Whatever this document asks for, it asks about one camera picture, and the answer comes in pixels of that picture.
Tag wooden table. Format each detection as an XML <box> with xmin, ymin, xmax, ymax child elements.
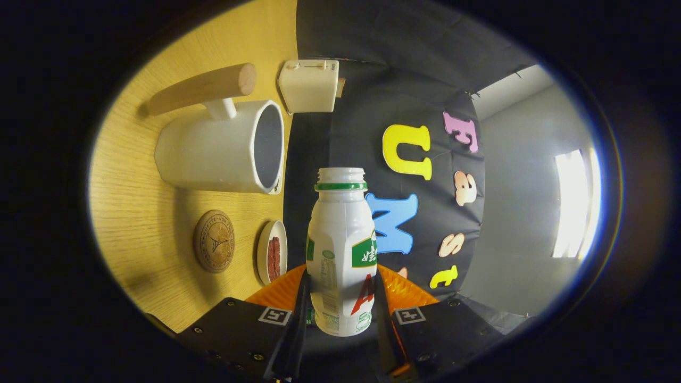
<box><xmin>88</xmin><ymin>0</ymin><xmax>298</xmax><ymax>333</ymax></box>

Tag cream toaster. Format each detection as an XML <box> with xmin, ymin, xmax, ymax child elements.
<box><xmin>278</xmin><ymin>60</ymin><xmax>339</xmax><ymax>115</ymax></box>

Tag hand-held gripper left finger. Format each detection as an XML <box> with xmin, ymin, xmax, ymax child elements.
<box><xmin>176</xmin><ymin>264</ymin><xmax>312</xmax><ymax>381</ymax></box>

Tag round wooden coaster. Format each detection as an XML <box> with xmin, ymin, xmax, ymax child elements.
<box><xmin>193</xmin><ymin>210</ymin><xmax>235</xmax><ymax>274</ymax></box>

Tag white cup with wooden handle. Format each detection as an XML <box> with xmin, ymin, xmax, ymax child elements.
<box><xmin>146</xmin><ymin>63</ymin><xmax>285</xmax><ymax>195</ymax></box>

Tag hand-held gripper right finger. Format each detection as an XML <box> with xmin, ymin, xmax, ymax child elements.
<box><xmin>372</xmin><ymin>264</ymin><xmax>506</xmax><ymax>381</ymax></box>

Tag white round plate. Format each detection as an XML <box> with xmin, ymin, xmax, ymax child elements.
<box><xmin>256</xmin><ymin>220</ymin><xmax>288</xmax><ymax>287</ymax></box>

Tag red meat slices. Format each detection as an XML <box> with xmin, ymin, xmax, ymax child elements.
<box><xmin>267</xmin><ymin>237</ymin><xmax>281</xmax><ymax>282</ymax></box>

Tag white juice bottle green label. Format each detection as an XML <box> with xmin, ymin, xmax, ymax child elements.
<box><xmin>306</xmin><ymin>168</ymin><xmax>378</xmax><ymax>337</ymax></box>

